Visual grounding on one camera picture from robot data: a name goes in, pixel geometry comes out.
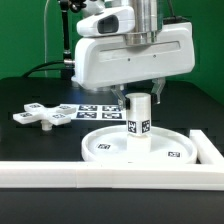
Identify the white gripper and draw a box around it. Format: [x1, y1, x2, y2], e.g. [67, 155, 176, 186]
[75, 22, 195, 110]

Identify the white round table top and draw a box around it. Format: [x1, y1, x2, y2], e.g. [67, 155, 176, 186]
[81, 125, 197, 165]

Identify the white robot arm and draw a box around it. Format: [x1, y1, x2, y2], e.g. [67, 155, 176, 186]
[72, 0, 195, 109]

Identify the white sheet with markers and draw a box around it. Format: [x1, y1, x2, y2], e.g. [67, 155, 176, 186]
[62, 104, 126, 121]

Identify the white cross-shaped table base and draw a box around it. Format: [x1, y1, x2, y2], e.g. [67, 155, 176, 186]
[13, 103, 76, 131]

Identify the white L-shaped border fence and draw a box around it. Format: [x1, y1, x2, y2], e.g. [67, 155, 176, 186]
[0, 130, 224, 191]

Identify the black cable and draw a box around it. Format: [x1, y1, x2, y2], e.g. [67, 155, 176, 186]
[21, 60, 66, 79]

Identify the white thin cable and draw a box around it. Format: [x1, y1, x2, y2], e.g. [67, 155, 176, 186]
[43, 0, 52, 79]

